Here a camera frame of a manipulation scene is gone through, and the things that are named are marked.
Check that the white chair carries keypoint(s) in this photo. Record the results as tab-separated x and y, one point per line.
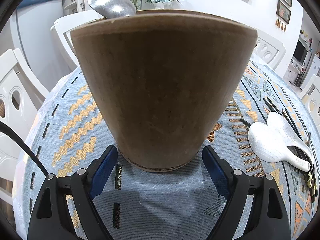
61	33
269	49
18	110

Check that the patterned blue table mat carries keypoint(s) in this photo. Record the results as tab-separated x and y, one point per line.
69	132

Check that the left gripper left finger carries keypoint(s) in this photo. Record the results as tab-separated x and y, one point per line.
51	219

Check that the white chair near left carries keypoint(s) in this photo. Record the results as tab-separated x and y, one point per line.
18	110

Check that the black chopstick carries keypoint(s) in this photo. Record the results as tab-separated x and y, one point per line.
297	129
290	119

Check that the silver metal spoon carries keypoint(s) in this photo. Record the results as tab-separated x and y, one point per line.
113	8

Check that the white chair far right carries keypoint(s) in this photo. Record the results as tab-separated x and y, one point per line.
269	49

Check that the silver refrigerator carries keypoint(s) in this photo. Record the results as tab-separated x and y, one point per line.
30	30

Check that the white ceramic rice paddle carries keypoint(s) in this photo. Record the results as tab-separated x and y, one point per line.
270	142

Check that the small framed picture lower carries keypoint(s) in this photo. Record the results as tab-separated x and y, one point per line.
283	11

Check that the brown wooden utensil holder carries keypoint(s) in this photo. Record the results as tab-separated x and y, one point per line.
162	78

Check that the white chair far left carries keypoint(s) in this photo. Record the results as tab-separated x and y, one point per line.
61	33

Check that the white chair right edge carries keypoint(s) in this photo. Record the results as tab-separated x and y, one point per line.
310	96

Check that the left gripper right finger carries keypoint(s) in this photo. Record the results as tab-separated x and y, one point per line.
267	218

